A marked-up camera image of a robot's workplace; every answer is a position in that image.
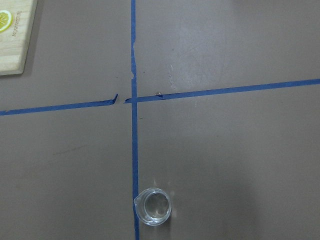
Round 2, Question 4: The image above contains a clear glass measuring cup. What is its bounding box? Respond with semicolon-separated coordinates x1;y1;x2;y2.
133;187;172;227

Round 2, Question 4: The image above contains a wooden cutting board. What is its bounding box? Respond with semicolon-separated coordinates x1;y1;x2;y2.
0;0;38;76

